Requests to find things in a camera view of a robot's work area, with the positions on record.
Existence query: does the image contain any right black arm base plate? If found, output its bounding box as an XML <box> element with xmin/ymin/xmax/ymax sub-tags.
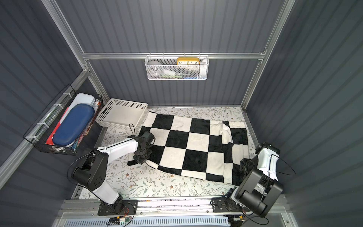
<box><xmin>210</xmin><ymin>197</ymin><xmax>250</xmax><ymax>213</ymax></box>

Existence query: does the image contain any black white checkered pillowcase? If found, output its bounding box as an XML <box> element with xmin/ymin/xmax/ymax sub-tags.
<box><xmin>140</xmin><ymin>112</ymin><xmax>249</xmax><ymax>185</ymax></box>

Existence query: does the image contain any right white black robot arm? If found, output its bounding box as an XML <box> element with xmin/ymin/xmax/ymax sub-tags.
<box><xmin>225</xmin><ymin>142</ymin><xmax>283</xmax><ymax>218</ymax></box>

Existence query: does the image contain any blue oval zip case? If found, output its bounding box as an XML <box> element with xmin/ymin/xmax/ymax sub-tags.
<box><xmin>53</xmin><ymin>104</ymin><xmax>95</xmax><ymax>146</ymax></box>

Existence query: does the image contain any white flat plastic box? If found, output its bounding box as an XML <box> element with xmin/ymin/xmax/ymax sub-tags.
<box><xmin>59</xmin><ymin>93</ymin><xmax>95</xmax><ymax>124</ymax></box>

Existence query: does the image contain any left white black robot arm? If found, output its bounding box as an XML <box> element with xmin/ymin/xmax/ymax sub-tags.
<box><xmin>71</xmin><ymin>131</ymin><xmax>155</xmax><ymax>205</ymax></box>

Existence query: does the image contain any white ventilated front panel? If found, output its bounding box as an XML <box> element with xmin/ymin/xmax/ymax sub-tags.
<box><xmin>60</xmin><ymin>216</ymin><xmax>230</xmax><ymax>227</ymax></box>

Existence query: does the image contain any white mesh hanging basket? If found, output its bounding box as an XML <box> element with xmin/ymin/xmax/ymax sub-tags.
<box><xmin>144</xmin><ymin>55</ymin><xmax>209</xmax><ymax>80</ymax></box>

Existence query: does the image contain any black wire wall basket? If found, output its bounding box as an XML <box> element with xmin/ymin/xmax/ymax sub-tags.
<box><xmin>24</xmin><ymin>86</ymin><xmax>103</xmax><ymax>156</ymax></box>

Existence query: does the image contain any white tape roll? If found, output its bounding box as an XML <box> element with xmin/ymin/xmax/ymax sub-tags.
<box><xmin>146</xmin><ymin>61</ymin><xmax>163</xmax><ymax>78</ymax></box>

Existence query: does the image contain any yellow clock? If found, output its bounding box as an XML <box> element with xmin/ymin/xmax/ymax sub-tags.
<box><xmin>177</xmin><ymin>57</ymin><xmax>200</xmax><ymax>65</ymax></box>

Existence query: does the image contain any small electronics board with wires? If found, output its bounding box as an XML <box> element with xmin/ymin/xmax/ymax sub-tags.
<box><xmin>106</xmin><ymin>216</ymin><xmax>133</xmax><ymax>227</ymax></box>

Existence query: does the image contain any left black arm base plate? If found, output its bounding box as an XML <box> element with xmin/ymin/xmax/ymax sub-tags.
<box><xmin>97</xmin><ymin>200</ymin><xmax>138</xmax><ymax>216</ymax></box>

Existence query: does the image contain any floral patterned table mat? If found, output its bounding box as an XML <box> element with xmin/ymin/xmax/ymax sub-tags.
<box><xmin>106</xmin><ymin>107</ymin><xmax>249</xmax><ymax>198</ymax></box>

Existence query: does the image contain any red flat folder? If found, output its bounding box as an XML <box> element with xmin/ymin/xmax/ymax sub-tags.
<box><xmin>45</xmin><ymin>107</ymin><xmax>69</xmax><ymax>145</ymax></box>

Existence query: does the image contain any white perforated plastic basket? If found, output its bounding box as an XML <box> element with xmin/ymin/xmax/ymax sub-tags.
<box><xmin>95</xmin><ymin>98</ymin><xmax>148</xmax><ymax>131</ymax></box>

